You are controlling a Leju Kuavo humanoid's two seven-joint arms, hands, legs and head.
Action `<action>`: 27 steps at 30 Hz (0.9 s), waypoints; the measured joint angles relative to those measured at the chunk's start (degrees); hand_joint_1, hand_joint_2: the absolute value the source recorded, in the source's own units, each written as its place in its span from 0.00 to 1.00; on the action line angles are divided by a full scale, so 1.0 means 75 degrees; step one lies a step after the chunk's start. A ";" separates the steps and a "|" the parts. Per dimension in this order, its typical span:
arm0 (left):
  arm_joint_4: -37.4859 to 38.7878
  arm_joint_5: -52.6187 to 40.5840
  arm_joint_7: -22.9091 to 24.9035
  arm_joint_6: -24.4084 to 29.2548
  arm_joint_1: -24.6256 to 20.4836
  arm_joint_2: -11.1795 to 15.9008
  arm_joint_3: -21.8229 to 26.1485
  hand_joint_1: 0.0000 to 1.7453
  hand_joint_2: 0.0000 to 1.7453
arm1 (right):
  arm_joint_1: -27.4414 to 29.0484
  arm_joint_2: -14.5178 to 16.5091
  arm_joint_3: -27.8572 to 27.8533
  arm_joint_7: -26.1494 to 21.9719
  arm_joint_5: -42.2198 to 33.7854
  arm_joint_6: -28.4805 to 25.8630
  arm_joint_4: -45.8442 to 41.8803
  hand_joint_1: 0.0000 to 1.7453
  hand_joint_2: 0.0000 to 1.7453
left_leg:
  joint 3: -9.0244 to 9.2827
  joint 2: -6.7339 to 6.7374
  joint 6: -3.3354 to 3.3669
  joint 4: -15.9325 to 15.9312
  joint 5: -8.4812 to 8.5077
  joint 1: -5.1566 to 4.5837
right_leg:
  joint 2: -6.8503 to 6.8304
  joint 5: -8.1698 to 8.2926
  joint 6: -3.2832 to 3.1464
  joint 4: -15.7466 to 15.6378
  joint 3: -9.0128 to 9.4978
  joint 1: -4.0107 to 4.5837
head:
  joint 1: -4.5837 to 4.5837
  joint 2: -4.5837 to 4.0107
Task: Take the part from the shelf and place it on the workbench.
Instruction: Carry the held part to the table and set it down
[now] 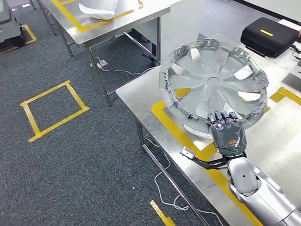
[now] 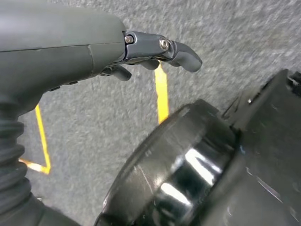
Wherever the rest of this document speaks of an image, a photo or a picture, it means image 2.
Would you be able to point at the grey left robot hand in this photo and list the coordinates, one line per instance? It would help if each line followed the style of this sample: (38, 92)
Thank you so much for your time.
(59, 46)

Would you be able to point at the yellow floor tape strip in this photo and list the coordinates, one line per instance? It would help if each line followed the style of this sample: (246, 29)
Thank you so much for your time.
(161, 93)

